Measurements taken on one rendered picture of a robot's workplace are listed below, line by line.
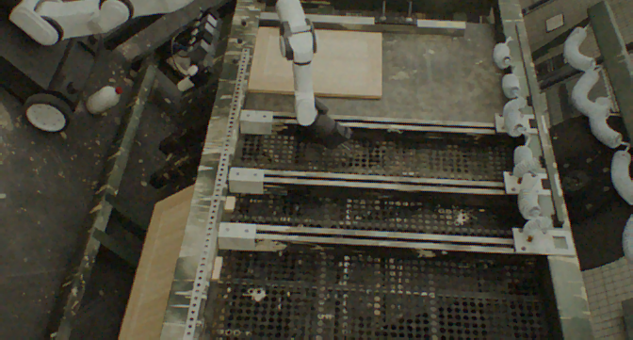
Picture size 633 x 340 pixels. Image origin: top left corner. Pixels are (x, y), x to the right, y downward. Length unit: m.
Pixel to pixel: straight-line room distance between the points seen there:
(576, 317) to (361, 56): 1.50
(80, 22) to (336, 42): 1.11
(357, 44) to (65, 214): 1.49
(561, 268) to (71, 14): 2.17
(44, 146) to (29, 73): 0.33
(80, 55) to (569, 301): 2.35
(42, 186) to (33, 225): 0.20
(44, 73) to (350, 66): 1.32
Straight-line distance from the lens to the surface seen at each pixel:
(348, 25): 3.45
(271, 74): 3.18
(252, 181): 2.66
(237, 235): 2.51
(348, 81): 3.15
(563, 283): 2.49
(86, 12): 3.26
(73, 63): 3.52
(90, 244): 3.16
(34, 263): 3.20
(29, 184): 3.33
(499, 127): 2.90
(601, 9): 3.85
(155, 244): 3.19
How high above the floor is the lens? 2.45
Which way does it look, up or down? 28 degrees down
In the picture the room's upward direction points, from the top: 65 degrees clockwise
